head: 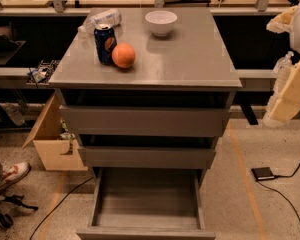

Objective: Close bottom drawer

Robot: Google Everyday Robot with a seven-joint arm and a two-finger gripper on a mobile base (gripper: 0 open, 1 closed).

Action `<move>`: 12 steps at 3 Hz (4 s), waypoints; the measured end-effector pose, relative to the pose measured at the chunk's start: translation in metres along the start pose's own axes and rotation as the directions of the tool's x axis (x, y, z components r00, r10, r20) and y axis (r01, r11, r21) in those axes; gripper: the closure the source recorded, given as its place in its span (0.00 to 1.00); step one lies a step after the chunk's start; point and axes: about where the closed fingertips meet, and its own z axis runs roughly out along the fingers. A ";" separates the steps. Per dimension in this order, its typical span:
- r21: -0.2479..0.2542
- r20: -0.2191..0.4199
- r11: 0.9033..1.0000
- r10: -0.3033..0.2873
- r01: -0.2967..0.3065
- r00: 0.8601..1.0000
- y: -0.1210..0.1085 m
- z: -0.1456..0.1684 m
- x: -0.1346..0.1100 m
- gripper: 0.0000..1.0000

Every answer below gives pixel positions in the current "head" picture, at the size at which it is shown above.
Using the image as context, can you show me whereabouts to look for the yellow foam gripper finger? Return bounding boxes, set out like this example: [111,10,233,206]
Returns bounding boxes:
[266,6,297,34]
[263,61,300,127]

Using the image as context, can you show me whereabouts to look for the grey bottom drawer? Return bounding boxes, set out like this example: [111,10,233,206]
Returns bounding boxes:
[77,168,215,240]

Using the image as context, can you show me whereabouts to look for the grey drawer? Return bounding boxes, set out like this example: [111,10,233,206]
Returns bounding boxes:
[78,135,215,169]
[59,89,233,137]
[77,168,215,240]

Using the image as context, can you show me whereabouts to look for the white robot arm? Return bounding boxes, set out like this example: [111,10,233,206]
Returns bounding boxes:
[263,2,300,127]

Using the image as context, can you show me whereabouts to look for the grey drawer cabinet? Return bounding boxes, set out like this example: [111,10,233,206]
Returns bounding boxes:
[50,8,241,179]

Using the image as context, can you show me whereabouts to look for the grey middle drawer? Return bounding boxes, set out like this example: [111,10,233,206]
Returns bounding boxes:
[78,135,215,169]

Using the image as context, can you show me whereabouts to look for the grey top drawer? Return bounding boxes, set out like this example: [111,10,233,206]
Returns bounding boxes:
[59,89,233,137]

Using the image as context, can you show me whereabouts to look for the clear sanitizer pump bottle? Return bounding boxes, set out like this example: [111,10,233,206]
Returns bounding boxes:
[273,51,294,79]

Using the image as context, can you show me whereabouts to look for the black foot pedal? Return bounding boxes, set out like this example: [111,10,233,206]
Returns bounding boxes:
[251,167,275,181]

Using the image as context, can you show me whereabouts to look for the white bowl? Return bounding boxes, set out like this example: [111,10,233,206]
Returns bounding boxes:
[145,10,178,37]

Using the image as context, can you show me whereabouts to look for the orange fruit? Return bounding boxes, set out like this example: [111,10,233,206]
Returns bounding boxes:
[112,43,136,69]

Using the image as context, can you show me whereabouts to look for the blue soda can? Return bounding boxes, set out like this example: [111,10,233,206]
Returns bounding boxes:
[94,24,117,65]

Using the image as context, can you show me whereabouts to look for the clear plastic water bottle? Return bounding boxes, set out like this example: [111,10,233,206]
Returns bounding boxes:
[78,9,122,34]

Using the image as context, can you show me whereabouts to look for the cardboard box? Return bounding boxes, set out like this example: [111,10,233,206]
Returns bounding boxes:
[23,94,88,171]

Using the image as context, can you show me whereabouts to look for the white red sneaker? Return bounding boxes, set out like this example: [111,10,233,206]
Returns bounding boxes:
[0,162,31,192]

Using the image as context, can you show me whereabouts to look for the black pedal cable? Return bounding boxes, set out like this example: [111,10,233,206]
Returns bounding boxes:
[256,151,300,240]

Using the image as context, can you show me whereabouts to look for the black floor cable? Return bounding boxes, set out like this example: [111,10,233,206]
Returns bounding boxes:
[28,175,95,240]

